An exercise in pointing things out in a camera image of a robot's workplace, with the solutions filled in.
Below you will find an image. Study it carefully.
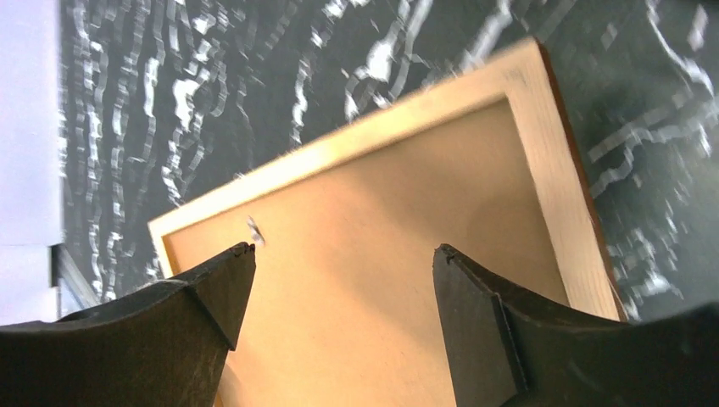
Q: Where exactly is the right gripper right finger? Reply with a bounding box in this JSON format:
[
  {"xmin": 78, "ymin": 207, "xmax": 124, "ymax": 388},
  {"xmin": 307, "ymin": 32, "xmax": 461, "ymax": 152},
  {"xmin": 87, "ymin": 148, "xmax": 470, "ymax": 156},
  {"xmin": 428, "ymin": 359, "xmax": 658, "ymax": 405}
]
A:
[{"xmin": 432, "ymin": 244, "xmax": 718, "ymax": 406}]

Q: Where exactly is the brown cardboard backing board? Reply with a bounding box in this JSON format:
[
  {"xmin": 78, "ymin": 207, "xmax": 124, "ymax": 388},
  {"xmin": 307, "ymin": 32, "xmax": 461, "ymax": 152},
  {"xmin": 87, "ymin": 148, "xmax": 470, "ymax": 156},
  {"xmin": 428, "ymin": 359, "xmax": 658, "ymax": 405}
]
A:
[{"xmin": 164, "ymin": 100, "xmax": 567, "ymax": 406}]

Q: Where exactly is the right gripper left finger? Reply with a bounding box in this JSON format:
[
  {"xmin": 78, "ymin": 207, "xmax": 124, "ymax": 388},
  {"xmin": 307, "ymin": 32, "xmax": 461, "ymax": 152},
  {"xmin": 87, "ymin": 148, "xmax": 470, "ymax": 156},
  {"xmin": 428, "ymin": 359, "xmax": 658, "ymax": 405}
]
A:
[{"xmin": 1, "ymin": 243, "xmax": 256, "ymax": 406}]

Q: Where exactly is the brown wooden picture frame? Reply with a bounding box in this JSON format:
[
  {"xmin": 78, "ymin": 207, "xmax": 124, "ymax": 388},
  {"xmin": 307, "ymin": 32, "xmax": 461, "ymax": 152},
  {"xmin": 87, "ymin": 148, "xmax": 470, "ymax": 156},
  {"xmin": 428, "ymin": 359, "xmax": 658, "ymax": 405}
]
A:
[{"xmin": 148, "ymin": 38, "xmax": 626, "ymax": 321}]

